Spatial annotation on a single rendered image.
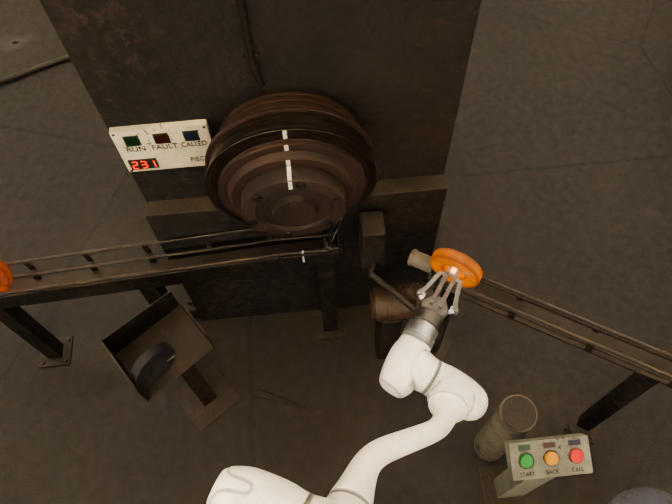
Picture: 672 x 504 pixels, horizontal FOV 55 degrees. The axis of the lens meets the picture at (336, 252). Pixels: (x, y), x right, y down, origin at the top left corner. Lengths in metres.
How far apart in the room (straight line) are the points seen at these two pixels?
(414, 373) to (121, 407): 1.46
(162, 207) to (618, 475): 1.94
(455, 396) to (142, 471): 1.44
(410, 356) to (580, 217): 1.66
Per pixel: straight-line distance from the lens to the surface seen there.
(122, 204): 3.24
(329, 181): 1.65
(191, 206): 2.07
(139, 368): 2.03
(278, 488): 1.37
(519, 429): 2.17
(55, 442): 2.88
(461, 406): 1.71
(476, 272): 1.84
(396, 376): 1.70
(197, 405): 2.73
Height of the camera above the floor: 2.57
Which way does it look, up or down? 62 degrees down
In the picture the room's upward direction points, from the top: 3 degrees counter-clockwise
